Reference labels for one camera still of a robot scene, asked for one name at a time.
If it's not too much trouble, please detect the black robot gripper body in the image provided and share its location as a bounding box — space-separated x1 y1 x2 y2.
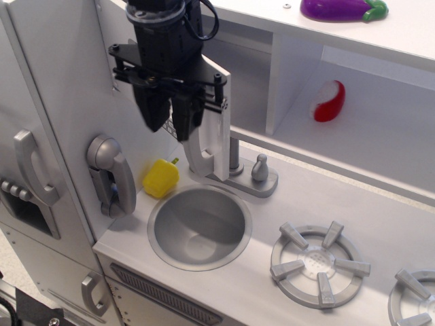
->
108 10 227 113

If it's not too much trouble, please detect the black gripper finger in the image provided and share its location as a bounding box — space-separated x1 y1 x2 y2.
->
133 86 170 132
171 93 205 141

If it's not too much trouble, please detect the white toy microwave door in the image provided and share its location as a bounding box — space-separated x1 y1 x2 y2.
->
97 1 230 181

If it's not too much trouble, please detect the yellow toy bell pepper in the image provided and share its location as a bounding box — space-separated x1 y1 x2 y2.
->
142 158 179 198

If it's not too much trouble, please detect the grey toy telephone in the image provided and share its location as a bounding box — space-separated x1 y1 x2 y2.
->
86 134 136 219

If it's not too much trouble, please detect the silver toy faucet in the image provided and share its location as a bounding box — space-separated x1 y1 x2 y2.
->
183 137 279 198

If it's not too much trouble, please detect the round silver sink bowl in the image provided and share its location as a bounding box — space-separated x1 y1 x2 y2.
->
147 185 253 272

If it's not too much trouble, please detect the red white toy radish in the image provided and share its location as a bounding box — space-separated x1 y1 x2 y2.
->
309 80 346 122

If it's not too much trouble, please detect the grey fridge ice dispenser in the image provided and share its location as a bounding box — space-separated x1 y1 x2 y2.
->
1 177 60 240

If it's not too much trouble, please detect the purple toy eggplant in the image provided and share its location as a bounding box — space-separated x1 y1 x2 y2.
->
300 0 389 22

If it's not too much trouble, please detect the dark oven vent grille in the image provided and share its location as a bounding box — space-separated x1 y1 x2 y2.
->
110 264 222 325

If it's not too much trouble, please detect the grey toy stove burner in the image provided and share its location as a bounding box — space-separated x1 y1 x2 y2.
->
270 221 371 310

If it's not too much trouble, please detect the black equipment at corner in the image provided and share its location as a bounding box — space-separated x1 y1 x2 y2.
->
1 274 69 325

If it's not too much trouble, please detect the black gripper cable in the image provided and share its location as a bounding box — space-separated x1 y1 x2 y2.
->
185 0 220 41

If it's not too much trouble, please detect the grey fridge door handle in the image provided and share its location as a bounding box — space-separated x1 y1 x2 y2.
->
12 129 61 207

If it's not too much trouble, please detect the small grey lower handle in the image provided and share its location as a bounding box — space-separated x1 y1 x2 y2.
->
81 272 109 317

